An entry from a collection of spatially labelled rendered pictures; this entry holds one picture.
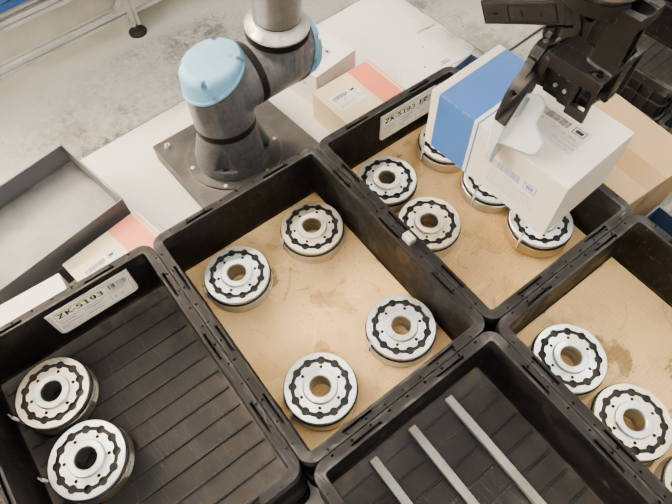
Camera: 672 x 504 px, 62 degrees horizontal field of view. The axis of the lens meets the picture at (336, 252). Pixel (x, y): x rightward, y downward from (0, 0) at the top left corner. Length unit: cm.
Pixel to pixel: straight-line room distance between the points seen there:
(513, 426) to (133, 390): 54
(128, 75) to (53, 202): 145
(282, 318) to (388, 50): 79
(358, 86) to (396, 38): 27
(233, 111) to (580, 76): 61
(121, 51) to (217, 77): 176
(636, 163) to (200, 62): 76
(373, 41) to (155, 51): 140
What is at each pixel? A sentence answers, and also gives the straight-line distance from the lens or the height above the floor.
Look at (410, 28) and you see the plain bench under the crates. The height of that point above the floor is 70.
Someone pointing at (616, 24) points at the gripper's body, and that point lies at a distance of 58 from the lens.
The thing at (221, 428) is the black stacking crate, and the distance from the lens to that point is 83.
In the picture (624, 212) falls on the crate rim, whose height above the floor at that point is 93.
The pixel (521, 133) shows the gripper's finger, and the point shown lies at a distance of 64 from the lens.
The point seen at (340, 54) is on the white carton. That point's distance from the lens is 128.
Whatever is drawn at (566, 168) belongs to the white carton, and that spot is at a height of 114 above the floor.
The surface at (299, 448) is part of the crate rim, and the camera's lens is 70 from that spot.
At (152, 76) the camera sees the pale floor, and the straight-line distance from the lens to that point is 255.
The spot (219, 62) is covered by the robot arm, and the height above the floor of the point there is 98.
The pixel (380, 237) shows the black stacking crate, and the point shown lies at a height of 90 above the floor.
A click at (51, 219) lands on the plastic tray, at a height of 75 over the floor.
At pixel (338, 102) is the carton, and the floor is 77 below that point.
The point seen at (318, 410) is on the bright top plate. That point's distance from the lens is 78.
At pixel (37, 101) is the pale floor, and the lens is 264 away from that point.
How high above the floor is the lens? 162
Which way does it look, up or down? 60 degrees down
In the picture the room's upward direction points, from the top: 3 degrees counter-clockwise
